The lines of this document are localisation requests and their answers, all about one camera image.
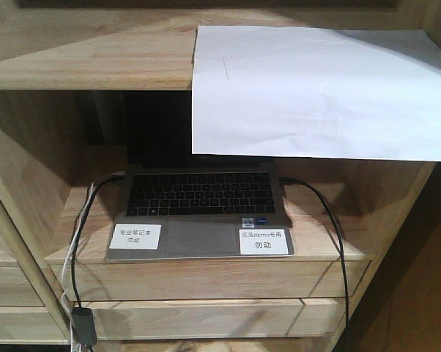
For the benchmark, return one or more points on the white label palmrest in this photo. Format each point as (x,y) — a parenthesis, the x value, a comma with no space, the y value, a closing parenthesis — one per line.
(263,242)
(135,236)

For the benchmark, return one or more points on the white paper sheet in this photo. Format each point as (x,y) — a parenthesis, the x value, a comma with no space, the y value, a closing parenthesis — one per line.
(322,93)

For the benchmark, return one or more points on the white label right palmrest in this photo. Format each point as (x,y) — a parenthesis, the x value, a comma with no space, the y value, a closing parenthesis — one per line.
(263,242)

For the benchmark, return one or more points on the grey adapter dongle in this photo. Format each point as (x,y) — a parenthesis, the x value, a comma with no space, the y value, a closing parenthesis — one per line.
(84,324)

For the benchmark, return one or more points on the grey open laptop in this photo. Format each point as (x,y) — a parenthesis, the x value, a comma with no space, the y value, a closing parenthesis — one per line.
(200,201)

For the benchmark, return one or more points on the white label left palmrest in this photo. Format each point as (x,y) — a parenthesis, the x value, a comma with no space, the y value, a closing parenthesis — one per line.
(135,236)

